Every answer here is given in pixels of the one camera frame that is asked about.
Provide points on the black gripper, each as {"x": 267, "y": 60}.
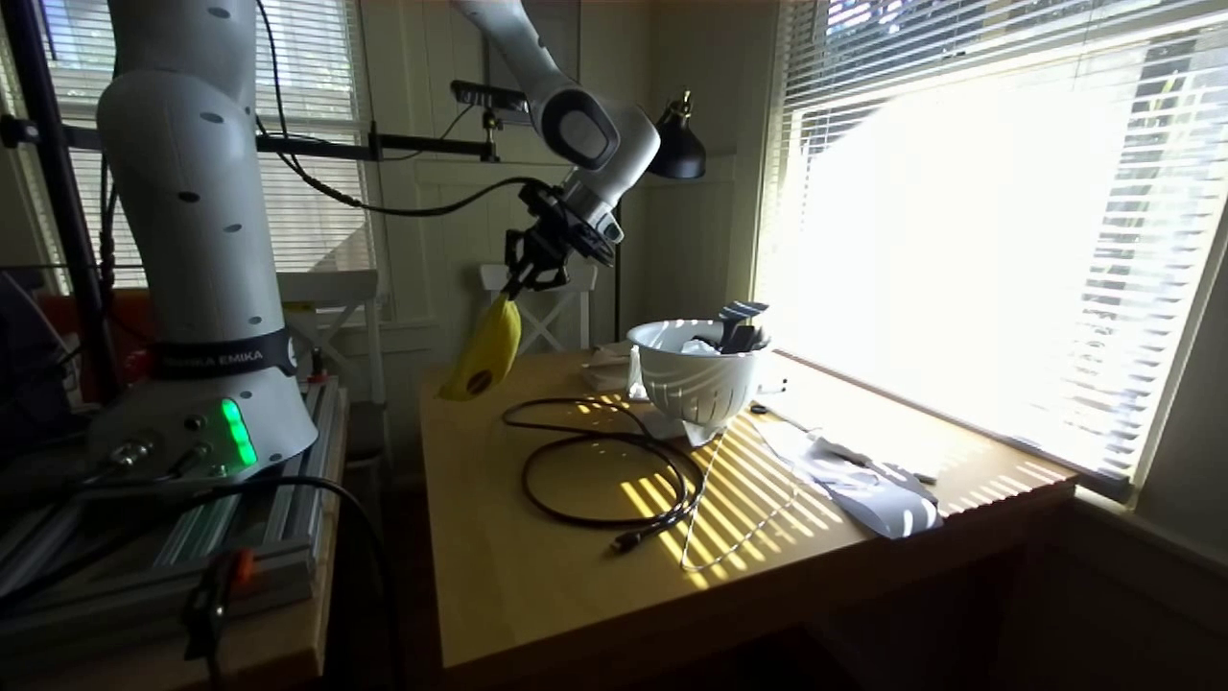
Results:
{"x": 562, "y": 233}

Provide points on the yellow banana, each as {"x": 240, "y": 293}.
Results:
{"x": 487, "y": 346}

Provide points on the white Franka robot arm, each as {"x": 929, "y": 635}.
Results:
{"x": 195, "y": 168}

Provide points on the white bowl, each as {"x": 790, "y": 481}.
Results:
{"x": 694, "y": 387}

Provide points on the white wooden chair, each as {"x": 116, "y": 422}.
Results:
{"x": 542, "y": 329}

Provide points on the black lamp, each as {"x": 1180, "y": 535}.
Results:
{"x": 682, "y": 147}

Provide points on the black horizontal rod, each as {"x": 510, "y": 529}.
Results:
{"x": 384, "y": 143}

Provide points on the black flat utensil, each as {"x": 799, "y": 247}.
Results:
{"x": 744, "y": 329}

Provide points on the white window blind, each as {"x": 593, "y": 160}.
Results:
{"x": 322, "y": 218}
{"x": 1010, "y": 218}

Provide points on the crumpled white cloth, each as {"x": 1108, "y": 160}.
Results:
{"x": 870, "y": 494}

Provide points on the black upright pole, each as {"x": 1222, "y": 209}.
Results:
{"x": 58, "y": 218}

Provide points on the black camera on rod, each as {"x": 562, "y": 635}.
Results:
{"x": 489, "y": 97}

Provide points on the aluminium frame robot mount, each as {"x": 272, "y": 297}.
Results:
{"x": 116, "y": 563}

